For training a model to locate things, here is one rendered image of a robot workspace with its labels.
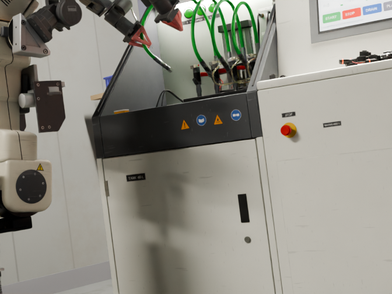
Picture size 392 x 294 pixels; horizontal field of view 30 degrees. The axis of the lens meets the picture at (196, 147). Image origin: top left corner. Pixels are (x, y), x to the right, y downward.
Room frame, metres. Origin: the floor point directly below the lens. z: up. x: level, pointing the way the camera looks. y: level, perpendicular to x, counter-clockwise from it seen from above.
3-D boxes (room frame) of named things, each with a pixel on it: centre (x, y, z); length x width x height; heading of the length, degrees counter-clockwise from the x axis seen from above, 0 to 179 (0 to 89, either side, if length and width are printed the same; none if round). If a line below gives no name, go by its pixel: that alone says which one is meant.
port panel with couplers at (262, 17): (3.03, -0.37, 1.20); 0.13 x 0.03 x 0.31; 63
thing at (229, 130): (2.70, 0.07, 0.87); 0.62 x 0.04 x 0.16; 63
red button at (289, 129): (2.45, -0.31, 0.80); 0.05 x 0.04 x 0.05; 63
